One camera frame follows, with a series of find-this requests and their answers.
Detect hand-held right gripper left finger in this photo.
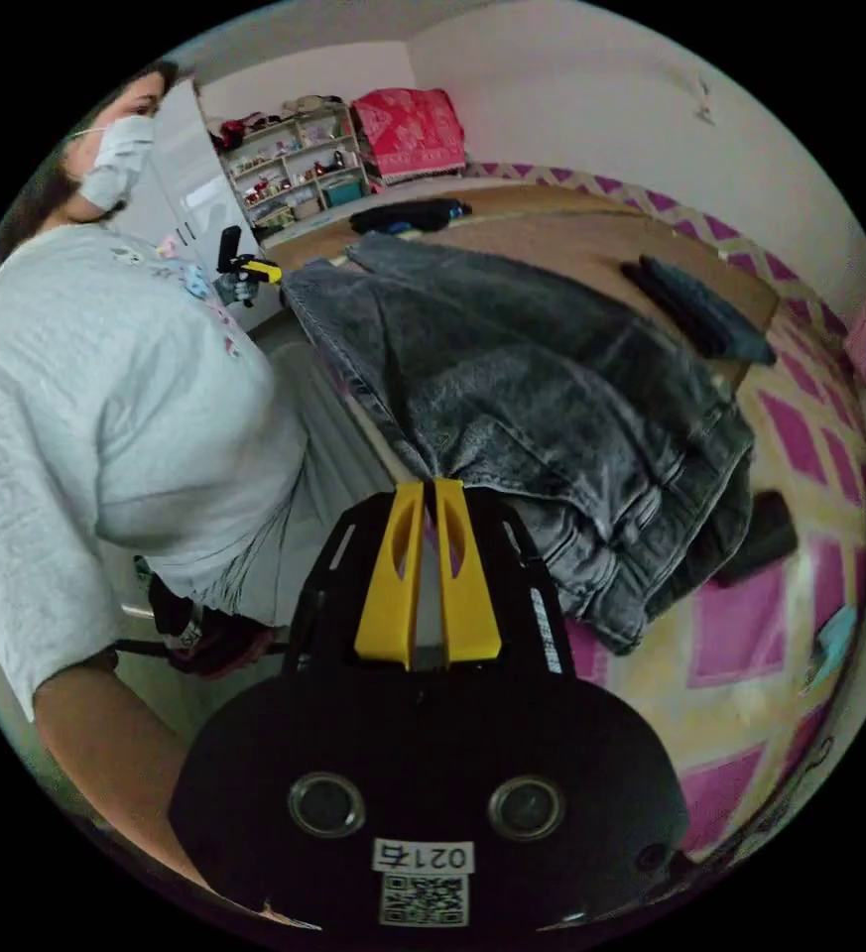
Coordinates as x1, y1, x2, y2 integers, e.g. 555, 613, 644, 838
354, 479, 428, 671

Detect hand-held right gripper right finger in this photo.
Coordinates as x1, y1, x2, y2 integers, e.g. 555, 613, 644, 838
432, 478, 502, 666

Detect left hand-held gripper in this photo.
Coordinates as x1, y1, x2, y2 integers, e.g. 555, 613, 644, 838
216, 252, 284, 308

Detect gray pants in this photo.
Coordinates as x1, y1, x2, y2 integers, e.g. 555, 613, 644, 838
280, 231, 758, 656

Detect person's right forearm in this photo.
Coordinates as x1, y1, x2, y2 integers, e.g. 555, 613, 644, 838
33, 653, 322, 932

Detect shelf with small items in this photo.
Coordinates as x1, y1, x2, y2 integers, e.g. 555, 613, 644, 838
212, 94, 374, 232

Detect white cupboard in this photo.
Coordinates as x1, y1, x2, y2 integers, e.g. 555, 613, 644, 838
108, 77, 263, 258

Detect black garment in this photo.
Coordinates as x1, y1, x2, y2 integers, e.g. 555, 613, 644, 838
348, 196, 472, 237
710, 489, 801, 589

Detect person's body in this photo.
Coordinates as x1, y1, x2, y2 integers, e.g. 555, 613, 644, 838
0, 59, 311, 724

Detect red patterned blanket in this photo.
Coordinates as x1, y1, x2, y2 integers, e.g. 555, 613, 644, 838
348, 87, 469, 183

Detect bed with pink diamond sheet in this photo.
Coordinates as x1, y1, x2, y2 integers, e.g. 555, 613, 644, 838
259, 160, 866, 868

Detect brown flat board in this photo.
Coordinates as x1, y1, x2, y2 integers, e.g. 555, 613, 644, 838
261, 182, 785, 392

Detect teal cloth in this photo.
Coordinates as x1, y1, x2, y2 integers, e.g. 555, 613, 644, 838
799, 605, 859, 694

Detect pile of clothes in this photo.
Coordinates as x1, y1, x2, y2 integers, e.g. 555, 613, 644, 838
620, 254, 779, 367

